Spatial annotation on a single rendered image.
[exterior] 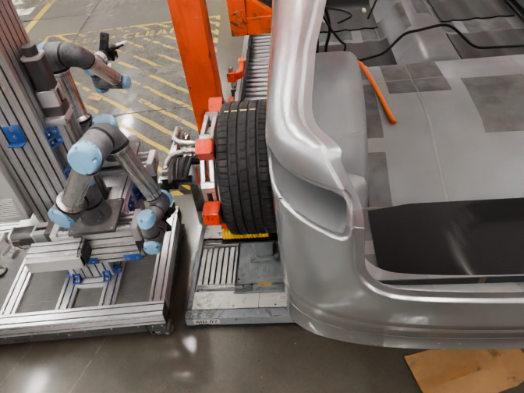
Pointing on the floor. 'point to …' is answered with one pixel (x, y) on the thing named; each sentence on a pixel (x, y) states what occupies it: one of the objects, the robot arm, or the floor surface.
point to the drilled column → (196, 197)
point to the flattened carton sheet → (467, 369)
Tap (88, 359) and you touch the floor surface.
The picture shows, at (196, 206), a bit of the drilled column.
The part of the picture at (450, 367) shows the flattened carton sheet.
